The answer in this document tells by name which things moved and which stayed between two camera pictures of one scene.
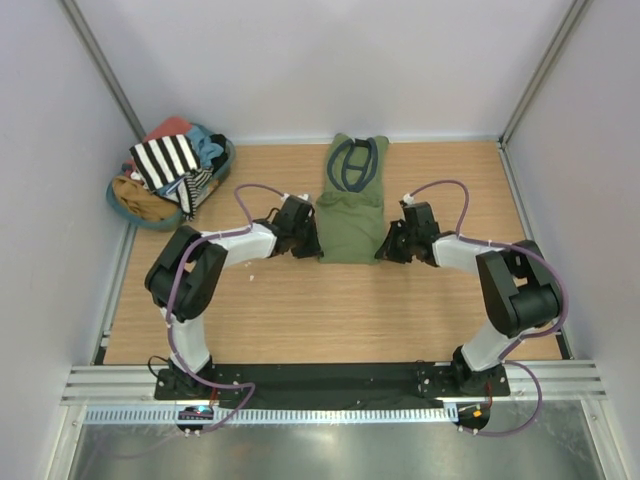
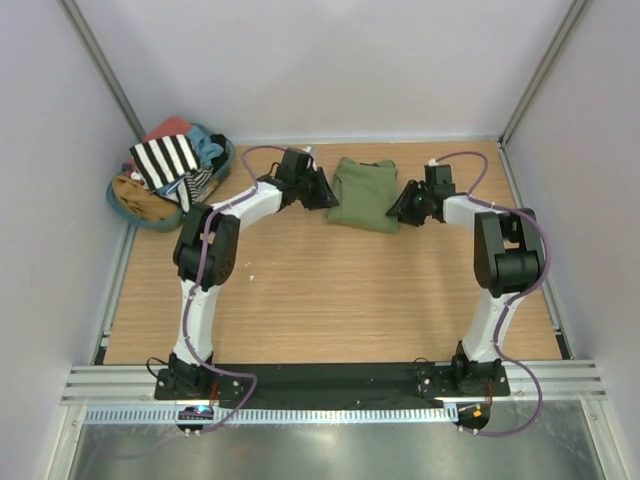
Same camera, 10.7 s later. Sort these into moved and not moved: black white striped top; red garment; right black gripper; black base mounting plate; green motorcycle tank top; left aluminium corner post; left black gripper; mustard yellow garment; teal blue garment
Moved: right black gripper; green motorcycle tank top; left black gripper
Not moved: black base mounting plate; black white striped top; red garment; teal blue garment; mustard yellow garment; left aluminium corner post
